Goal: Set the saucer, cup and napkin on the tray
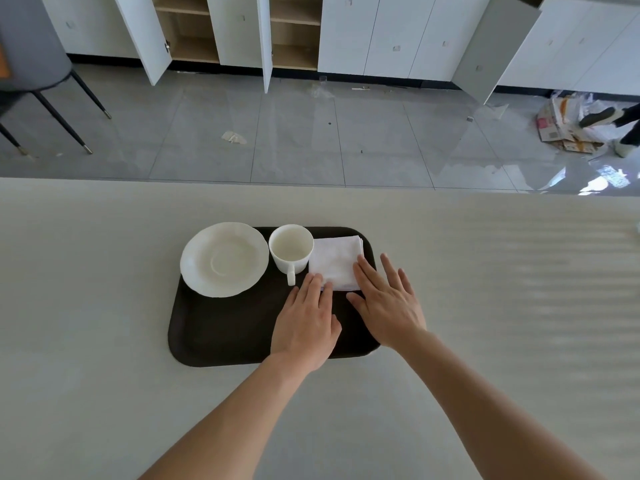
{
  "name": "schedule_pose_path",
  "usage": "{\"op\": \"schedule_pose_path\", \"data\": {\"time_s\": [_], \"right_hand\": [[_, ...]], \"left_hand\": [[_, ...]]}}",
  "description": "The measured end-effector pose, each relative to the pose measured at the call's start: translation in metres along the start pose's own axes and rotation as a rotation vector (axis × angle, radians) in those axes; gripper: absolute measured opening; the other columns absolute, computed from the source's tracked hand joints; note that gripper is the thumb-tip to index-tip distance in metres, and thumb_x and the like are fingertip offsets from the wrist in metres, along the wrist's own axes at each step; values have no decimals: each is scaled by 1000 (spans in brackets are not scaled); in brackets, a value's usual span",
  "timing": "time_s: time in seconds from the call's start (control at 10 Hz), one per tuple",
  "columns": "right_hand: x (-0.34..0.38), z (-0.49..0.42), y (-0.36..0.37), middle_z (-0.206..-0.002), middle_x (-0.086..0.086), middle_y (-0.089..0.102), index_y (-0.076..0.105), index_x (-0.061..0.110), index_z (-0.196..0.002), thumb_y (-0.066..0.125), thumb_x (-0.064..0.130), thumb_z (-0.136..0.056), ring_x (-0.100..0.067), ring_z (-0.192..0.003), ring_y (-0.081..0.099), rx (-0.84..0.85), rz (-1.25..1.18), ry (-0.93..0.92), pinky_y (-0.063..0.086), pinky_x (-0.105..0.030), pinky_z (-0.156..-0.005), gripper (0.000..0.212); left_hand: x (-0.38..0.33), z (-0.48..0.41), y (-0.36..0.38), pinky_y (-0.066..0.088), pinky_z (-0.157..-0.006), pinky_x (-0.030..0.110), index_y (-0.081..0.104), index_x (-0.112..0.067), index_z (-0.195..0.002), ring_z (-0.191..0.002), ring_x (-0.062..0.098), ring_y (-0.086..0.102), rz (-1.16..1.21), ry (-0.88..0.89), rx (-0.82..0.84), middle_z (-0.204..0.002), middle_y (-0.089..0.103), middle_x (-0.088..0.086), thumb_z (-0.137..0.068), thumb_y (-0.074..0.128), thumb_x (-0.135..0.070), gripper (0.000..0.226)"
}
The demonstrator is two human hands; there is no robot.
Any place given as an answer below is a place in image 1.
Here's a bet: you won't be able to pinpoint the person's right forearm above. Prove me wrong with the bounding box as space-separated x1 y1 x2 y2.
399 330 609 480

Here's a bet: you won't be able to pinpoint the white scalloped saucer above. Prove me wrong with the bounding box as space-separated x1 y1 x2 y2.
179 222 270 298

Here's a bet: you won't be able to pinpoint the person's left forearm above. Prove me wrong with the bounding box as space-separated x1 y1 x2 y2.
139 353 322 480

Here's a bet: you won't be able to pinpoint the folded white napkin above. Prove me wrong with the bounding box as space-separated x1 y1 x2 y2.
308 235 365 292

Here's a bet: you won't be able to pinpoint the white ceramic cup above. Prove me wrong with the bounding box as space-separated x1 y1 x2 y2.
268 224 315 287

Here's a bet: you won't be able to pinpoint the narrow white cabinet door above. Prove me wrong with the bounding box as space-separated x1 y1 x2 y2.
256 0 274 94

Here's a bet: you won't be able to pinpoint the grey chair with black legs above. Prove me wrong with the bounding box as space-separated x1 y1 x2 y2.
0 0 112 158

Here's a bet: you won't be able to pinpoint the person's right hand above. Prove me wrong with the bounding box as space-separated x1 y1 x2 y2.
346 253 429 352

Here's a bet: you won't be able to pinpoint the crushed cardboard boxes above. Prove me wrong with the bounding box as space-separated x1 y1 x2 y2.
536 92 610 156

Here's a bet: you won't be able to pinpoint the person's left hand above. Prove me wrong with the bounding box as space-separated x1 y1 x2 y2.
270 273 343 373

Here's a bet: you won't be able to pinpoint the dark brown plastic tray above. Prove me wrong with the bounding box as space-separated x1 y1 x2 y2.
167 226 381 368

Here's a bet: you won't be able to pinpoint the wide white cabinet door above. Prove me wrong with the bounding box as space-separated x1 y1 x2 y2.
112 0 174 87

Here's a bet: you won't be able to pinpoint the white side cabinet unit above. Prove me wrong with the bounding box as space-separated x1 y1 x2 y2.
498 0 640 97

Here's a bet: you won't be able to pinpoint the long white cabinet unit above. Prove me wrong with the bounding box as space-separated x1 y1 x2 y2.
40 0 501 79

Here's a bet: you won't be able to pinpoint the grey-white cabinet door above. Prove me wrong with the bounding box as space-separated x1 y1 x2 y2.
452 0 543 106

